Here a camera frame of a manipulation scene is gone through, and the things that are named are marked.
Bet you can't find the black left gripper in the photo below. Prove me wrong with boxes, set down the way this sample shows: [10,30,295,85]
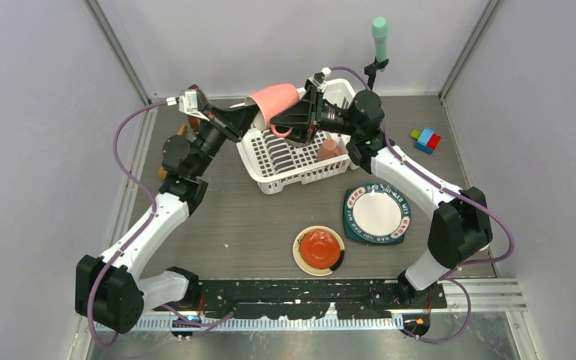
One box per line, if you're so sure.
[191,104,259,178]

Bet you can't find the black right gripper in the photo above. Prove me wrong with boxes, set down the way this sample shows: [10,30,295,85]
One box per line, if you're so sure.
[269,87,360,146]

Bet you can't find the large pink mug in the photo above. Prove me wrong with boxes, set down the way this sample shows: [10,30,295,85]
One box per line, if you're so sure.
[244,83,300,138]

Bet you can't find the small pink cup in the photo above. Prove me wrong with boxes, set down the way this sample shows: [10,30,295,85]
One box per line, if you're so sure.
[316,139,343,162]

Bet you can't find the white plastic dish rack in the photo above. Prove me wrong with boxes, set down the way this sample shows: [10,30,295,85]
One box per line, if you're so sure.
[229,77,366,196]

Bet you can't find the white round plate with lettering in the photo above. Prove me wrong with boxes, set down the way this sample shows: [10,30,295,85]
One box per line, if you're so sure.
[349,184,413,242]

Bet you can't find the black patterned ceramic bowl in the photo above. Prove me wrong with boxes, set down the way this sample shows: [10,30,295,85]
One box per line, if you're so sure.
[285,137,311,148]

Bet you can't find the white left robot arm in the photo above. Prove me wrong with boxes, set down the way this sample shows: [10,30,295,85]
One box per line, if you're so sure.
[75,105,260,334]

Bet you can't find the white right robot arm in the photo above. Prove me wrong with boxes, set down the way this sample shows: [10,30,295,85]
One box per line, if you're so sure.
[261,84,493,308]

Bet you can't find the brown wooden metronome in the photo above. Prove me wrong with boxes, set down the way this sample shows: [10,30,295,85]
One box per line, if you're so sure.
[187,115,201,134]

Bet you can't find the black microphone stand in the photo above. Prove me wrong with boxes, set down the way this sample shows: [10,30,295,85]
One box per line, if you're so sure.
[364,58,389,91]

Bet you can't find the wooden pestle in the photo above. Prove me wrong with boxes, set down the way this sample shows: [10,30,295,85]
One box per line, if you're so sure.
[157,124,188,182]

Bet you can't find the teal square plate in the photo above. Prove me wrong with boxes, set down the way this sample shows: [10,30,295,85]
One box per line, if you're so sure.
[342,184,413,245]

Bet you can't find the mint green microphone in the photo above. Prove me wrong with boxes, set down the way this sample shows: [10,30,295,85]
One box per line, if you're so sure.
[371,16,389,63]

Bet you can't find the colourful toy blocks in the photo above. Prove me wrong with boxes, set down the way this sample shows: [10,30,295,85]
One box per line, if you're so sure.
[410,127,442,155]

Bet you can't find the red and cream saucer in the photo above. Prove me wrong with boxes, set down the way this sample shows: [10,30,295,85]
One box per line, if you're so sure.
[292,226,346,277]

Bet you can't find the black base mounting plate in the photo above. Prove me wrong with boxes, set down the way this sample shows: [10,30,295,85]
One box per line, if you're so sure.
[170,278,447,320]

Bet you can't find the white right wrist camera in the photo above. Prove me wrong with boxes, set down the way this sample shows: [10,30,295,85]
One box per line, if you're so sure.
[305,67,332,92]

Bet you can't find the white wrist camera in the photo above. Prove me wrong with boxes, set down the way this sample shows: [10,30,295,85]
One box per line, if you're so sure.
[164,88,209,121]
[305,67,332,92]

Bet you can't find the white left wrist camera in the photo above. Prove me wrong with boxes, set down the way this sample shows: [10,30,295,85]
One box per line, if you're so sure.
[164,88,209,121]

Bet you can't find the slotted white cable duct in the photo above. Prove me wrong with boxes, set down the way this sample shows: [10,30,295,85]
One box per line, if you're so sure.
[118,316,406,333]

